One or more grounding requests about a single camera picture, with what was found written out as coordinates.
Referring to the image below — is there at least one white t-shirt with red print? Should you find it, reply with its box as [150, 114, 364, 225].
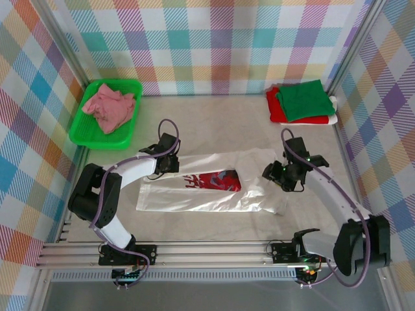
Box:
[136, 147, 289, 217]

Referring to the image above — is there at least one red folded t-shirt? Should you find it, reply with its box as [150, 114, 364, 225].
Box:
[265, 86, 329, 126]

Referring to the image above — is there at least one plain white folded t-shirt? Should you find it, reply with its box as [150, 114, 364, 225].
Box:
[279, 95, 338, 126]

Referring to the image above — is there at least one green folded t-shirt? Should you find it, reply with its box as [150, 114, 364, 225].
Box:
[276, 80, 336, 123]

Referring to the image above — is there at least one pink crumpled t-shirt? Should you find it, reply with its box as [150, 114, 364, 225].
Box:
[80, 83, 137, 134]

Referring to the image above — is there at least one green plastic basket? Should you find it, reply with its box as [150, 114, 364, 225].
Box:
[69, 79, 145, 151]

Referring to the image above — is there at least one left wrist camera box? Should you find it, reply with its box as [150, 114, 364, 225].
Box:
[158, 132, 180, 153]

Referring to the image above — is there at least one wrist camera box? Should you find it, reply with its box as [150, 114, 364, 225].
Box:
[158, 132, 180, 153]
[285, 137, 308, 159]

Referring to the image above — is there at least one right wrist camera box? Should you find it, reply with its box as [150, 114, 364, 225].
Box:
[285, 137, 308, 159]

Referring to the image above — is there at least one aluminium side rail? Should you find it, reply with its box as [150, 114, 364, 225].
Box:
[54, 147, 91, 244]
[333, 113, 374, 216]

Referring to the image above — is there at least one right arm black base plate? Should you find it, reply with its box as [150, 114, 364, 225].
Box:
[270, 241, 331, 264]

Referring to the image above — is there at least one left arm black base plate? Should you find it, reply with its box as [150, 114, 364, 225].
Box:
[99, 244, 158, 267]

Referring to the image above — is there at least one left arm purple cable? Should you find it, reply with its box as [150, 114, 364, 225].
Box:
[89, 118, 182, 290]

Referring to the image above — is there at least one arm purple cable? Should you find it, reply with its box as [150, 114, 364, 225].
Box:
[89, 118, 182, 290]
[280, 128, 372, 289]

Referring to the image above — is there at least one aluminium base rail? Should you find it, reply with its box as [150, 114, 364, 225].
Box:
[35, 241, 393, 270]

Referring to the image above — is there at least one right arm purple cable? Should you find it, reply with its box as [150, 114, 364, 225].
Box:
[280, 128, 372, 289]

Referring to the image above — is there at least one grey slotted cable duct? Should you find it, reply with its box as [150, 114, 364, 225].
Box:
[51, 271, 298, 282]

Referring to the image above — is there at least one aluminium frame post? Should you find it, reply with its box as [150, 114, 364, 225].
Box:
[326, 0, 388, 97]
[41, 0, 91, 87]

